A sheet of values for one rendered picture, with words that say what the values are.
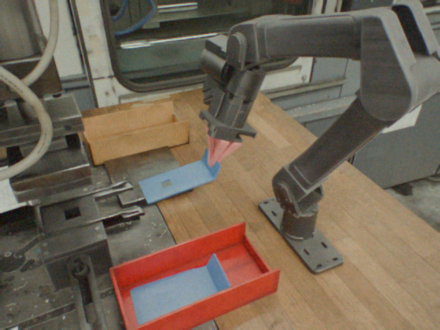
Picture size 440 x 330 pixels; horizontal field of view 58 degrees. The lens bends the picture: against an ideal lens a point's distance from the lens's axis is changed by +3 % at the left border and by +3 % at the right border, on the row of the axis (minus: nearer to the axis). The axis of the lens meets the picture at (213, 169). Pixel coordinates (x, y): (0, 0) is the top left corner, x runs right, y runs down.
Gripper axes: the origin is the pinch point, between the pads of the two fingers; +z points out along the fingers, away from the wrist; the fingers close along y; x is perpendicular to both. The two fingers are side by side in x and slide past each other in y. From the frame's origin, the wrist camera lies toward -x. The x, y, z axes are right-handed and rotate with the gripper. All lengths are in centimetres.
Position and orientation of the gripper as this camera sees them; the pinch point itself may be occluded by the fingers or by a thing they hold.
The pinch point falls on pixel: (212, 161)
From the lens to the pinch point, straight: 76.1
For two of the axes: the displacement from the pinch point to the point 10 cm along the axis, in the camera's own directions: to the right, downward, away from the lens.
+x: 4.0, 5.4, -7.5
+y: -8.5, -1.0, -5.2
